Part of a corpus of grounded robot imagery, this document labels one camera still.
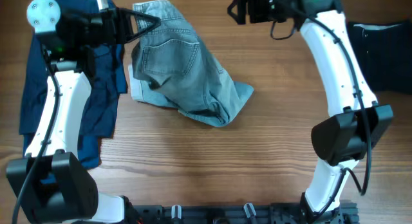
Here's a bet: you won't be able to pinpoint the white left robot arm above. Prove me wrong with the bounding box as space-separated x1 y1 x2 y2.
6 0 160 223

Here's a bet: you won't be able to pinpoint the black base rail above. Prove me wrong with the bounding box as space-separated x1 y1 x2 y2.
128 203 360 224

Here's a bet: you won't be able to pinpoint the black folded garment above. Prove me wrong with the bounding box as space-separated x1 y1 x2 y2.
347 20 411 94

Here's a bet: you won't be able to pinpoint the light blue denim shorts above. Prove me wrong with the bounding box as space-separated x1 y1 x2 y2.
128 0 254 127

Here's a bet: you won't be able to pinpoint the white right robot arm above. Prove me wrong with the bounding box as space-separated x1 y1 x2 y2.
227 0 393 223

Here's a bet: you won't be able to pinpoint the dark blue folded garment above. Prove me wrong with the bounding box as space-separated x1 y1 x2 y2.
19 0 127 169

